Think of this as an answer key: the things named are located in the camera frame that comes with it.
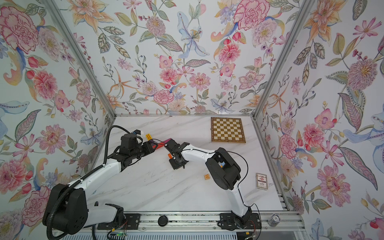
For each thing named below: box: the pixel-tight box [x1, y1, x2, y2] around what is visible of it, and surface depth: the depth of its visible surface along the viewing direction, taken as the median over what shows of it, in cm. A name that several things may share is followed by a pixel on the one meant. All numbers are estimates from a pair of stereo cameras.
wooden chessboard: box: [210, 117, 246, 144], surface depth 112 cm
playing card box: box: [256, 172, 268, 190], surface depth 88 cm
